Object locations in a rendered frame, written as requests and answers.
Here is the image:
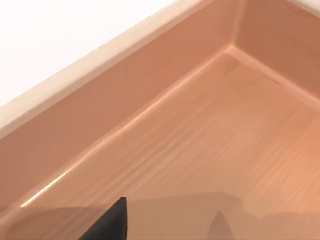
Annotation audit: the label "shallow salmon-coloured box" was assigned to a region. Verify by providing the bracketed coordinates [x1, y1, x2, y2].
[0, 0, 320, 240]

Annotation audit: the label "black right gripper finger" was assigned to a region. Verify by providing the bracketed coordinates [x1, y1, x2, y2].
[79, 196, 129, 240]

